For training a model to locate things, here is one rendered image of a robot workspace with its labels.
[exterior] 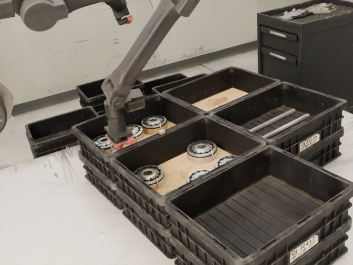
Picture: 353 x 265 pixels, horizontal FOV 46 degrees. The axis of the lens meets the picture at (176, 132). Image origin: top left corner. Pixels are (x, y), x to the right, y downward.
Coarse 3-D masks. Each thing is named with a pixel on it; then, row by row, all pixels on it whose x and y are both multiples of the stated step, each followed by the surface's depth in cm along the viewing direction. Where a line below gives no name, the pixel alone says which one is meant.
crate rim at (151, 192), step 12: (192, 120) 145; (216, 120) 143; (168, 132) 139; (240, 132) 133; (144, 144) 134; (264, 144) 125; (240, 156) 121; (120, 168) 123; (216, 168) 117; (132, 180) 118; (192, 180) 113; (144, 192) 114; (156, 192) 110
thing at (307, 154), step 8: (336, 136) 147; (320, 144) 143; (328, 144) 146; (336, 144) 152; (304, 152) 139; (312, 152) 142; (320, 152) 147; (328, 152) 149; (336, 152) 153; (312, 160) 145; (320, 160) 149; (328, 160) 151
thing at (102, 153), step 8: (152, 96) 167; (160, 96) 168; (176, 104) 159; (184, 104) 157; (200, 112) 150; (88, 120) 154; (72, 128) 150; (168, 128) 141; (80, 136) 144; (152, 136) 138; (88, 144) 140; (96, 144) 137; (136, 144) 134; (96, 152) 136; (104, 152) 132; (112, 152) 131
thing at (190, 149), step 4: (200, 140) 145; (204, 140) 145; (208, 140) 145; (192, 144) 144; (208, 144) 142; (212, 144) 143; (188, 148) 142; (192, 148) 141; (212, 148) 140; (188, 152) 140; (192, 152) 139; (196, 152) 139; (200, 152) 138; (204, 152) 138; (208, 152) 138; (196, 156) 137; (200, 156) 137
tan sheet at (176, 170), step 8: (224, 152) 143; (168, 160) 142; (176, 160) 142; (184, 160) 141; (168, 168) 138; (176, 168) 137; (184, 168) 137; (192, 168) 136; (200, 168) 136; (208, 168) 135; (168, 176) 134; (176, 176) 133; (184, 176) 133; (168, 184) 130; (176, 184) 129; (160, 192) 126; (168, 192) 126
